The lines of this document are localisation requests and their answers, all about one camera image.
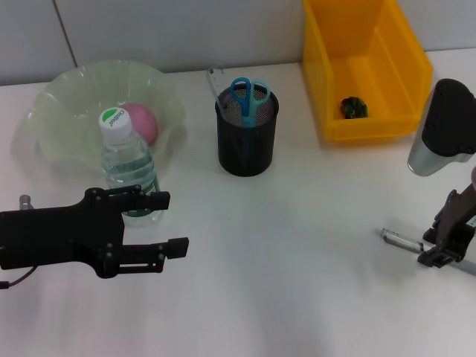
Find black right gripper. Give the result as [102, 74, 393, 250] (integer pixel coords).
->
[416, 181, 476, 268]

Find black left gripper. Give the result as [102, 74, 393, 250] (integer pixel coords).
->
[0, 184, 190, 280]

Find grey white pen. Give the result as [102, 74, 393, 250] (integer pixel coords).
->
[381, 228, 476, 276]

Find clear green-label water bottle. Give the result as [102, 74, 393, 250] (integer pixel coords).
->
[98, 107, 164, 228]

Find pink peach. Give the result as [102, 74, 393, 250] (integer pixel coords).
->
[120, 103, 158, 147]

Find blue scissors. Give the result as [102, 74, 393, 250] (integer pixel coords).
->
[229, 77, 271, 163]

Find clear plastic ruler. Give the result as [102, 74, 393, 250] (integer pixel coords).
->
[206, 65, 230, 112]

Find green plastic wrapper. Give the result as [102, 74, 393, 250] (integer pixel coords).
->
[340, 95, 370, 120]

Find black mesh pen cup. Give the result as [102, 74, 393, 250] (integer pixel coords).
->
[214, 83, 280, 178]

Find pale green glass fruit plate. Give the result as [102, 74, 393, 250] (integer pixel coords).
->
[26, 59, 187, 176]

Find yellow plastic bin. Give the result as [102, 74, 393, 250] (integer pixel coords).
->
[301, 0, 434, 143]

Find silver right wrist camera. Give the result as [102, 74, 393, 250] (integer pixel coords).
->
[407, 77, 476, 178]

